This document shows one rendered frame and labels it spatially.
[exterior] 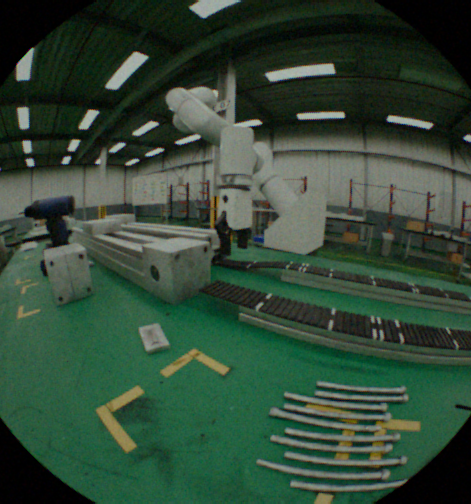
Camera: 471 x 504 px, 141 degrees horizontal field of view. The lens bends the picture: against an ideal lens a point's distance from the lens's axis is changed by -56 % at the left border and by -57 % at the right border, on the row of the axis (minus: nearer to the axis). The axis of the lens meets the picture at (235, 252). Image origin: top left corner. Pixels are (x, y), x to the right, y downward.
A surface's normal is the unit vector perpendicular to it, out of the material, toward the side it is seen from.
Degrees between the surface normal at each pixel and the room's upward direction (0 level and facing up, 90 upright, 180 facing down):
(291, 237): 90
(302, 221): 90
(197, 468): 0
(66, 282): 90
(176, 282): 90
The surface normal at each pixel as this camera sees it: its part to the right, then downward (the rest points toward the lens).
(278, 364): 0.03, -0.97
